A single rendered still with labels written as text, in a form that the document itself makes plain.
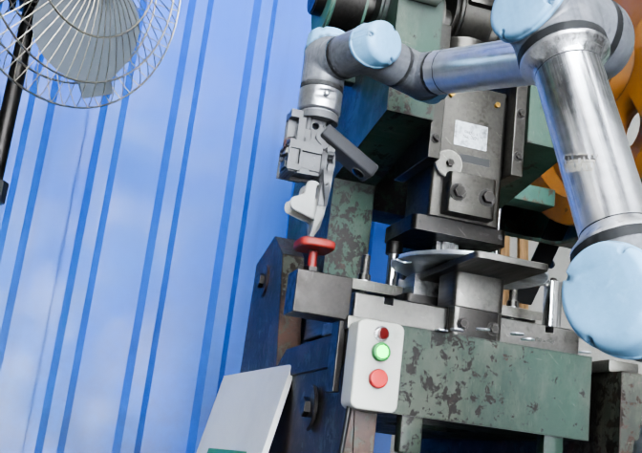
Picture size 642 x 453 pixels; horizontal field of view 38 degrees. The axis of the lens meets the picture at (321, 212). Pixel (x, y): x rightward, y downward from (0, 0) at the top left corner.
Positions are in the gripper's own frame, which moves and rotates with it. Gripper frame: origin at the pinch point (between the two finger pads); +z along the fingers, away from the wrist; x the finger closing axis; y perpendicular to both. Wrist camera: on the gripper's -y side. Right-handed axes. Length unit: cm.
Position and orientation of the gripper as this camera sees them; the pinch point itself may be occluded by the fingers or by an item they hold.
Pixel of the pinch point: (315, 230)
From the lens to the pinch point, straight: 157.1
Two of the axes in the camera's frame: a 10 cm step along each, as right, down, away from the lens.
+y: -9.5, -1.9, -2.6
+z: -1.2, 9.6, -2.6
